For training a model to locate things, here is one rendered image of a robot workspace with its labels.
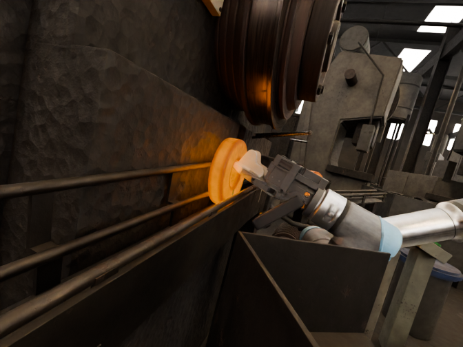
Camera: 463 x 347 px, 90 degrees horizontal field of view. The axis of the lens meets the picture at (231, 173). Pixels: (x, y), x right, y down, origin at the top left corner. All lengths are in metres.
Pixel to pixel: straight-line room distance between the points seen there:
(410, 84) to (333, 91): 6.44
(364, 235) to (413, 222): 0.22
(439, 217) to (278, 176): 0.39
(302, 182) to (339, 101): 3.00
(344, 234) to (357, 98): 3.02
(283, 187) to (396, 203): 2.29
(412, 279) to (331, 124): 2.33
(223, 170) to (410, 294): 1.21
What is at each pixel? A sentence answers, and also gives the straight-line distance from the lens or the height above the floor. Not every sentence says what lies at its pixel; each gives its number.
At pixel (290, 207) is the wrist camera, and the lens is 0.49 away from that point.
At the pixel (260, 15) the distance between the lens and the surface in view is 0.55.
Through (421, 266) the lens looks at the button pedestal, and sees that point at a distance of 1.45.
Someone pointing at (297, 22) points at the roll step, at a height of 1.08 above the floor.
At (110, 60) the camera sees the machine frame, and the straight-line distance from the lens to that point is 0.31.
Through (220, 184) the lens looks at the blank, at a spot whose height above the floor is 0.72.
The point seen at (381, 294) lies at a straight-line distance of 1.42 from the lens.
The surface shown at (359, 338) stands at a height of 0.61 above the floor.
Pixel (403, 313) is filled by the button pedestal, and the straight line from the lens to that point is 1.52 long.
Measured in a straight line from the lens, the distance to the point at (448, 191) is 4.62.
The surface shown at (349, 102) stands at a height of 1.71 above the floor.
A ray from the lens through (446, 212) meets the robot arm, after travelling 0.73.
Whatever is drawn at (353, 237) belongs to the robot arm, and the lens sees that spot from 0.49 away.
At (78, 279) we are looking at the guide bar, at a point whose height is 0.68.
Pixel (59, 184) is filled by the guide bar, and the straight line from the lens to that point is 0.28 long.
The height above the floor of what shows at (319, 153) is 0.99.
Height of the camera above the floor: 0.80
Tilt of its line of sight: 6 degrees down
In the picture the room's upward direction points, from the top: 14 degrees clockwise
